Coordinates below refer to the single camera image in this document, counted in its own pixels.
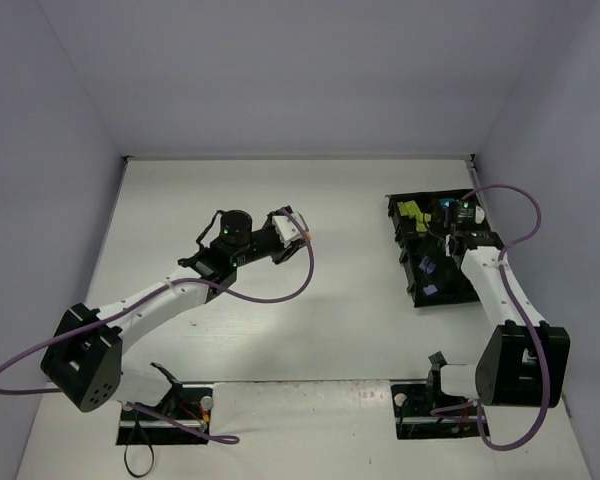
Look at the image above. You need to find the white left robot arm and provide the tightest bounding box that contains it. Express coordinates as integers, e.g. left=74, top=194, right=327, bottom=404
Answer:
left=41, top=207, right=310, bottom=413

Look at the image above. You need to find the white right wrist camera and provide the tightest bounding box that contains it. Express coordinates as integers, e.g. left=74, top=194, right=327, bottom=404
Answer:
left=474, top=205, right=485, bottom=225

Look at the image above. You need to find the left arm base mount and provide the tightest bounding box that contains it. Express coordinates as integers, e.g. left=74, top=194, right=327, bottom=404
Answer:
left=116, top=362, right=213, bottom=446

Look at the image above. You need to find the lime green rounded lego brick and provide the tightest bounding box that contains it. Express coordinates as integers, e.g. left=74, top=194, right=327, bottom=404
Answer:
left=397, top=200, right=422, bottom=219

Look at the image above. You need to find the purple small lego brick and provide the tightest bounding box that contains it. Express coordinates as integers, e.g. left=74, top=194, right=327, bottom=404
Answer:
left=418, top=256, right=436, bottom=275

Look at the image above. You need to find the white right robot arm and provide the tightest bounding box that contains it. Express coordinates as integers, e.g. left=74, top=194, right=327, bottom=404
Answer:
left=439, top=199, right=571, bottom=408

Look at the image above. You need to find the lime green sloped lego brick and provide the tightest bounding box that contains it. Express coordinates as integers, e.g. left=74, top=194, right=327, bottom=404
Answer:
left=415, top=213, right=431, bottom=233

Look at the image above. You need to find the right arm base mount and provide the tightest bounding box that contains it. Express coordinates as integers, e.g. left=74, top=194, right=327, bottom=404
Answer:
left=390, top=352, right=489, bottom=441

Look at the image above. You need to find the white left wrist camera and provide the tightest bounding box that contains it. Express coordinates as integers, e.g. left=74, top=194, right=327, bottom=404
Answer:
left=271, top=212, right=309, bottom=248

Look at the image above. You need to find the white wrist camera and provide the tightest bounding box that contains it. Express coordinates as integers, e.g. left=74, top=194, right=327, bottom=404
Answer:
left=271, top=212, right=309, bottom=248
left=474, top=205, right=485, bottom=225

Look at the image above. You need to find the purple square lego brick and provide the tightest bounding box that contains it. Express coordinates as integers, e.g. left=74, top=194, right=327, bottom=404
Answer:
left=422, top=284, right=439, bottom=296

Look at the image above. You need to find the teal long lego brick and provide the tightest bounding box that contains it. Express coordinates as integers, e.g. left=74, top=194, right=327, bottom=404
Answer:
left=439, top=199, right=455, bottom=210

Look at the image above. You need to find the black four-compartment sorting bin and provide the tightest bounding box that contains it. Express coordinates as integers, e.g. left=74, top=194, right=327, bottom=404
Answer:
left=387, top=189, right=478, bottom=308

